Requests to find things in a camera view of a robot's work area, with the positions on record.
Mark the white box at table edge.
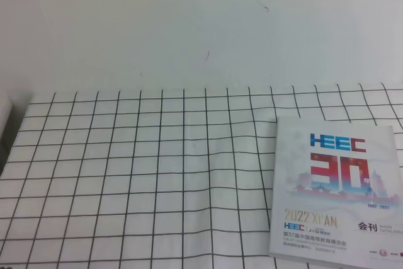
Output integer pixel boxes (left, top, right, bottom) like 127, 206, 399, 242
1, 91, 20, 125

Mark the HEEC show catalogue book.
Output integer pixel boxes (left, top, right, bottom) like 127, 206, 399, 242
269, 117, 402, 268

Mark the white black-grid tablecloth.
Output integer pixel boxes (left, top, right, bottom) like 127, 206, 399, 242
1, 83, 402, 268

